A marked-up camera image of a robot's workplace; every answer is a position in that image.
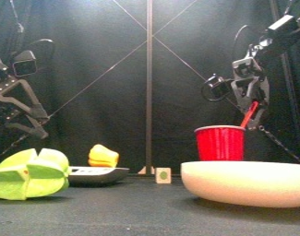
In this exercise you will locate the red toy knife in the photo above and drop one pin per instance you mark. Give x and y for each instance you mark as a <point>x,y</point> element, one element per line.
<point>250,115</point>

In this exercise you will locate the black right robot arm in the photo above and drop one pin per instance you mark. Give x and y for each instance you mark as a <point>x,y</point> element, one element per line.
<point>286,30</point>

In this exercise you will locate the lime green toy vegetable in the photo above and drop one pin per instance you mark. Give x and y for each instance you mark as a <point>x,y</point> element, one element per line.
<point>30,175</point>

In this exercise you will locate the red plastic cup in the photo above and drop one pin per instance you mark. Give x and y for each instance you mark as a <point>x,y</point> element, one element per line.
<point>220,144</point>

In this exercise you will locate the yellow toy pepper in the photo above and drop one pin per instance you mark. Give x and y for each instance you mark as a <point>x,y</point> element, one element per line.
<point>103,156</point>

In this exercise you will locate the white rectangular tray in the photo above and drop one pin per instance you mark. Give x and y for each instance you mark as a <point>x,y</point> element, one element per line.
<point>97,174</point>

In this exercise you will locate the beige block with green dot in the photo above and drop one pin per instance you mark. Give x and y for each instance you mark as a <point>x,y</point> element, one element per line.
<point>163,175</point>

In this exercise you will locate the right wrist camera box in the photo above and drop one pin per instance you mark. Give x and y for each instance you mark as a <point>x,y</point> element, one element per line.
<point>219,87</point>

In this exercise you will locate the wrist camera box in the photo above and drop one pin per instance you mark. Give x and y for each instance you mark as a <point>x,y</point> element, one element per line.
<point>25,64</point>
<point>219,87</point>

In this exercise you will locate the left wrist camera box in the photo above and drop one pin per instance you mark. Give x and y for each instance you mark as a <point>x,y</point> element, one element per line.
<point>25,64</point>

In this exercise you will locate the vertical metal frame pole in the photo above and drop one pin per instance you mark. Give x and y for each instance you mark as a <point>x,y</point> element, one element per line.
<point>149,92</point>

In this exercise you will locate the small metal frame bracket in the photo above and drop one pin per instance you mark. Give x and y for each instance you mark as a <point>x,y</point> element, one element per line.
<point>145,171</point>

